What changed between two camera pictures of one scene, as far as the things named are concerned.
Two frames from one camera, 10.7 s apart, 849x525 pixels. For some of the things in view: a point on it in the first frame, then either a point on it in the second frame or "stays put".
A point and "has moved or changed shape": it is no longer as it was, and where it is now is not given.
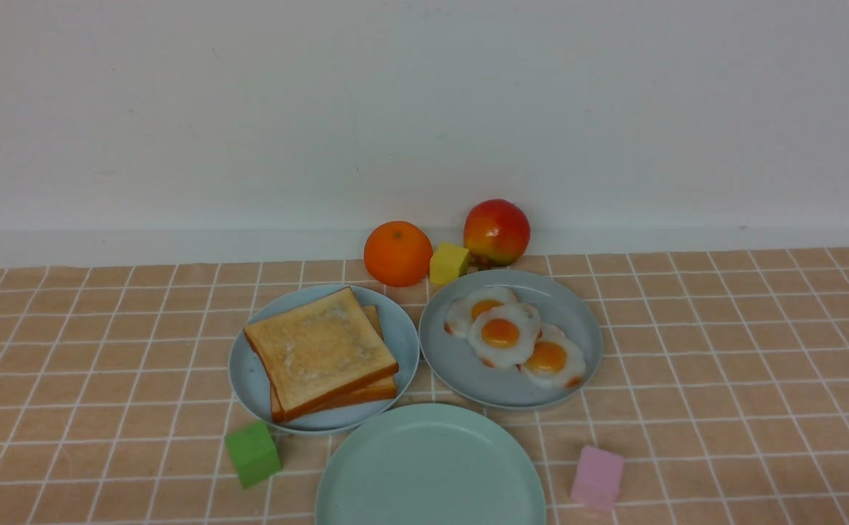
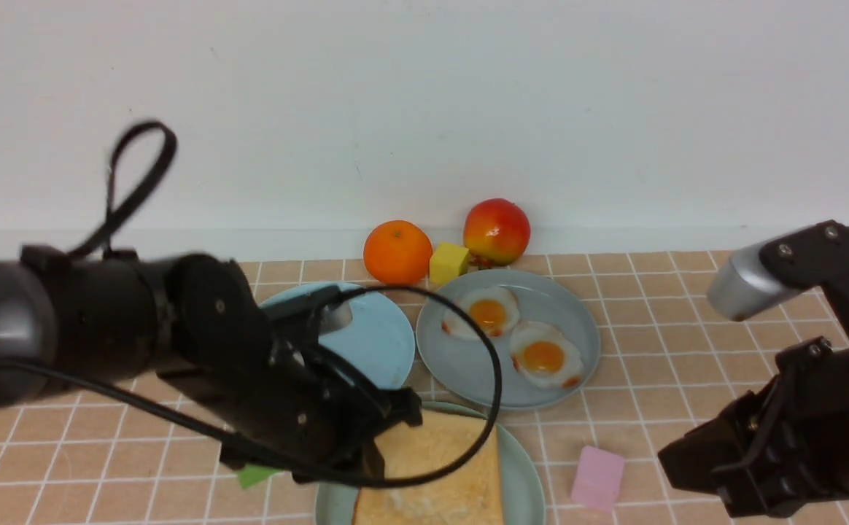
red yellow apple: (496, 232) stays put
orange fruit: (397, 254) stays put
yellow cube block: (447, 262) stays put
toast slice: (319, 351) has moved or changed shape
